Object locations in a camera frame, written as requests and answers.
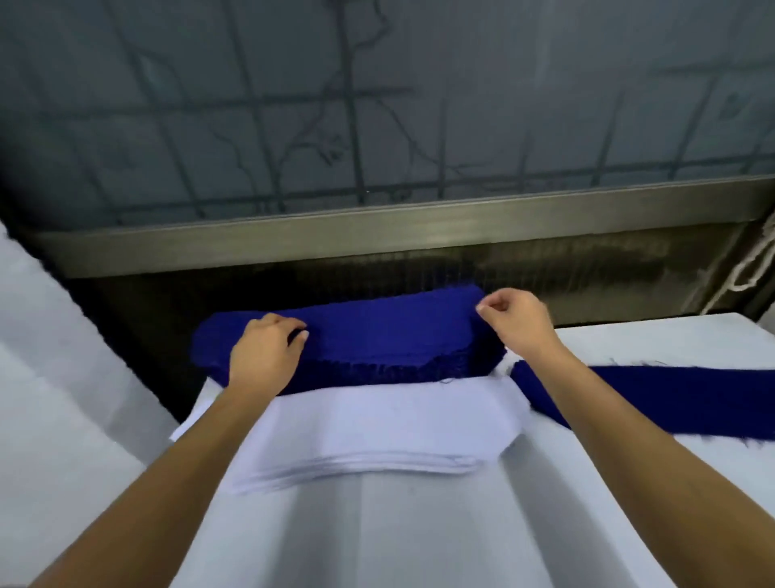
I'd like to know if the white table cover cloth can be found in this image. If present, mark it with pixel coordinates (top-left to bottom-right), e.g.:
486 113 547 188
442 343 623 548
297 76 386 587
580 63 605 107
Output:
145 312 775 588

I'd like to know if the long blue fabric strip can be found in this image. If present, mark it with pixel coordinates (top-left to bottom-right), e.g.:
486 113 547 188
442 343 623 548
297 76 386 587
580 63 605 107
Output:
510 359 775 442

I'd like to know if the window grille with glass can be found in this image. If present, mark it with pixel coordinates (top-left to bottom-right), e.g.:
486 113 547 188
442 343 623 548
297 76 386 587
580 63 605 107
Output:
0 0 775 228

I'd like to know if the person's right forearm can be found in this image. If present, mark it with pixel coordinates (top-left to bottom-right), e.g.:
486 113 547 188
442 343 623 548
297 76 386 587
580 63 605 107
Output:
516 339 775 588

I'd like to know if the person's left hand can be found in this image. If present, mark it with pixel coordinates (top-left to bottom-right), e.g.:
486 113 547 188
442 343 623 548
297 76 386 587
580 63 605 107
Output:
226 313 310 399

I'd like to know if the person's left forearm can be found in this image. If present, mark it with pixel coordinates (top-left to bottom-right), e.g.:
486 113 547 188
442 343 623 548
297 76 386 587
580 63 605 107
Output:
27 385 283 588

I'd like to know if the stack of blue fabric pieces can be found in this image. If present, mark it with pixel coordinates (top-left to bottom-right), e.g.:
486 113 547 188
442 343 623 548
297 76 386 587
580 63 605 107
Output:
191 339 508 397

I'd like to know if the metal window sill rail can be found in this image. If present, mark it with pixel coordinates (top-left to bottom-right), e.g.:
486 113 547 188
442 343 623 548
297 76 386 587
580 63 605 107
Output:
24 176 775 279

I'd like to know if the person's right hand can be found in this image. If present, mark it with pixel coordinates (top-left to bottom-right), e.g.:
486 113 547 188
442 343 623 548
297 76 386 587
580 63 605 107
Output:
475 288 558 361

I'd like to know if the white rope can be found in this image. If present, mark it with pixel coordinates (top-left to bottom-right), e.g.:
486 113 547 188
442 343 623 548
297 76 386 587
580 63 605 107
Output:
701 211 775 316

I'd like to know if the stack of white fabric pieces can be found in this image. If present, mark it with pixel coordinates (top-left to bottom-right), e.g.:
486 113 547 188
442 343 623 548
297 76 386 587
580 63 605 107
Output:
170 368 534 496

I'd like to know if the white fabric sheet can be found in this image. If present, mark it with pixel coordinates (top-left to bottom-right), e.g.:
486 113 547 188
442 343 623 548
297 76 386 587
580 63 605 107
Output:
0 221 179 585

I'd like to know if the single blue fabric panel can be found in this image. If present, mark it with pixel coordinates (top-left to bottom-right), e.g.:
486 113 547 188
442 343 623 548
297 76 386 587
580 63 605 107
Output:
195 285 503 368

